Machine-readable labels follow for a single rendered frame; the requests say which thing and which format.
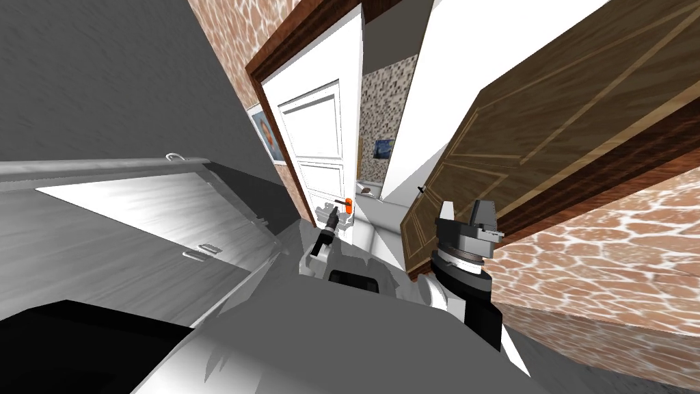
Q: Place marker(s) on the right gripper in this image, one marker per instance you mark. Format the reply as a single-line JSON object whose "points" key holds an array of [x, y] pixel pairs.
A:
{"points": [[465, 241]]}

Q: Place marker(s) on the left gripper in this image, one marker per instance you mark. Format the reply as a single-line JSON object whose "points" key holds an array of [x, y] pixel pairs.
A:
{"points": [[332, 219]]}

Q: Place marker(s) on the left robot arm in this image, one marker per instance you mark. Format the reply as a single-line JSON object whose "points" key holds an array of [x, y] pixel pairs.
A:
{"points": [[65, 350]]}

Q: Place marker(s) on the white panelled door leaf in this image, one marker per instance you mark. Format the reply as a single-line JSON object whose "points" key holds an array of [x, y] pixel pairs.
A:
{"points": [[317, 142]]}

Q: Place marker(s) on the blue night sky picture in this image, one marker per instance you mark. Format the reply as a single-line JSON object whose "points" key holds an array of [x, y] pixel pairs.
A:
{"points": [[384, 149]]}

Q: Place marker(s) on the framed portrait picture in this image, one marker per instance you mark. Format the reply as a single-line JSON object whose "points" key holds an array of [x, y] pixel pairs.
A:
{"points": [[268, 134]]}

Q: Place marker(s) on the brown wooden door leaf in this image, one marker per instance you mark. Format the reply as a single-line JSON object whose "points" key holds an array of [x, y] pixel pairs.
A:
{"points": [[547, 137]]}

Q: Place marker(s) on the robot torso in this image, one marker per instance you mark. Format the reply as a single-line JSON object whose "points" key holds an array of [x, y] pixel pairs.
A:
{"points": [[328, 345]]}

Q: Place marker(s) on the grey cabinet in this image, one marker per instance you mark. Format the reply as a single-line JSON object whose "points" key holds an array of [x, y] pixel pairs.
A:
{"points": [[126, 235]]}

